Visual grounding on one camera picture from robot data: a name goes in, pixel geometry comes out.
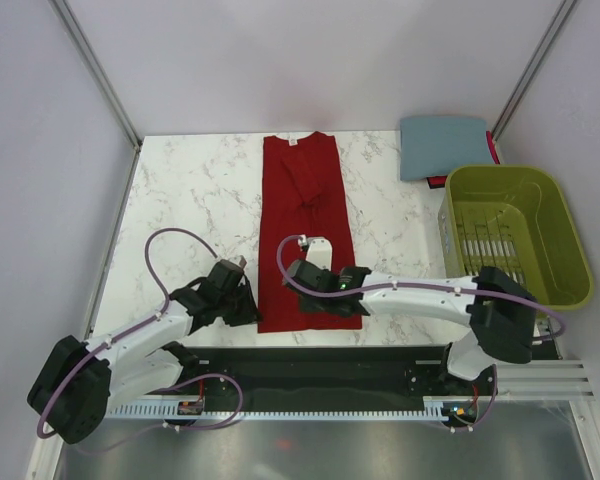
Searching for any right aluminium frame post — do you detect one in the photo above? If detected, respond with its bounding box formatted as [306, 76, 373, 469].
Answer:
[491, 0, 581, 142]

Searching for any left aluminium frame post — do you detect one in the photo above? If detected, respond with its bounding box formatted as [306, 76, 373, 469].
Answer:
[47, 0, 144, 151]

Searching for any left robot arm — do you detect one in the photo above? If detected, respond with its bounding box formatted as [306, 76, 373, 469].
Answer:
[27, 259, 261, 444]

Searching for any white slotted cable duct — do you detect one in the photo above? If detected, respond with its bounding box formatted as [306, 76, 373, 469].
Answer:
[105, 396, 476, 422]

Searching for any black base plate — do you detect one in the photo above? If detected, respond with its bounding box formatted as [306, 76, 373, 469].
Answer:
[181, 346, 493, 410]

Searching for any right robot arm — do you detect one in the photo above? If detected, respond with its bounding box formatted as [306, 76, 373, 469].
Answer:
[283, 259, 536, 394]

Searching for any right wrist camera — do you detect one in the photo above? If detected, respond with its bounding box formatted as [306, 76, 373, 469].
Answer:
[298, 235, 333, 270]

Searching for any aluminium frame post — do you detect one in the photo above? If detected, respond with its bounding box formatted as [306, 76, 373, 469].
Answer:
[47, 0, 144, 151]
[491, 0, 581, 142]

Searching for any olive green plastic basket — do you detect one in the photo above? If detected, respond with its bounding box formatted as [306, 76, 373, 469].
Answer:
[438, 165, 594, 311]

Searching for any aluminium rail profile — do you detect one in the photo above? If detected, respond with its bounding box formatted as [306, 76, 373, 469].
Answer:
[497, 360, 594, 402]

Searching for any red t-shirt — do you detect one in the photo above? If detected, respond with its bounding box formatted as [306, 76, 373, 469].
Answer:
[258, 132, 362, 333]

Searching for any folded blue t-shirt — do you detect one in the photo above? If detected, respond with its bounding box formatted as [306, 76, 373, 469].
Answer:
[399, 115, 493, 182]

